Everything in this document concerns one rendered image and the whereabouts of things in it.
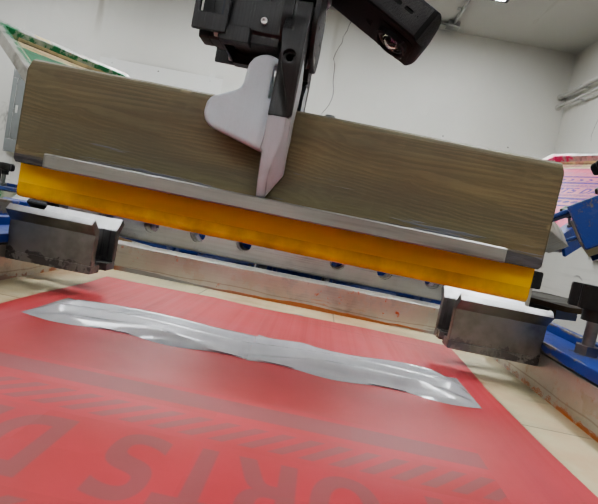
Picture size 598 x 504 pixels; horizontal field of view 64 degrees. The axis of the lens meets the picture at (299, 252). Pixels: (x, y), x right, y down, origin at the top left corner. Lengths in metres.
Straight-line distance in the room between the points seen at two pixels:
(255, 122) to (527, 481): 0.26
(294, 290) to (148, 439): 0.40
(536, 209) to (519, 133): 4.64
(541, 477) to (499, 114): 4.72
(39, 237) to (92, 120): 0.17
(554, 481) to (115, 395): 0.24
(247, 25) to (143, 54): 4.80
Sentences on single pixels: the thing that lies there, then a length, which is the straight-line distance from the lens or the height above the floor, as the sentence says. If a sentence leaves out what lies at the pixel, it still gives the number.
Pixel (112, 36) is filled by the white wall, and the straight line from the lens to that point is 5.30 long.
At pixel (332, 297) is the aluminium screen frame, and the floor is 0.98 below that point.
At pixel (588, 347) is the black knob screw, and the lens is 0.47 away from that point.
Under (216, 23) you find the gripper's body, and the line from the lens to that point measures 0.35.
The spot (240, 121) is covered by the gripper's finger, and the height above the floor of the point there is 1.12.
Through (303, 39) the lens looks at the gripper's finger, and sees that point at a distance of 0.32.
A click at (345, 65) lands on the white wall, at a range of 4.82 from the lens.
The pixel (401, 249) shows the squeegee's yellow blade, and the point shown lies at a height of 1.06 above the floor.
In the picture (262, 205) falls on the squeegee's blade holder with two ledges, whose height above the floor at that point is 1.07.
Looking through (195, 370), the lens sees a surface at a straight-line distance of 0.34.
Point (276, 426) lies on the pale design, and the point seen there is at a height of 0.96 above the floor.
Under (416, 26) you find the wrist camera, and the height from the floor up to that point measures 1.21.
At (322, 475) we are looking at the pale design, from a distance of 0.24.
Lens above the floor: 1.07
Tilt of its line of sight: 4 degrees down
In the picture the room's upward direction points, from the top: 11 degrees clockwise
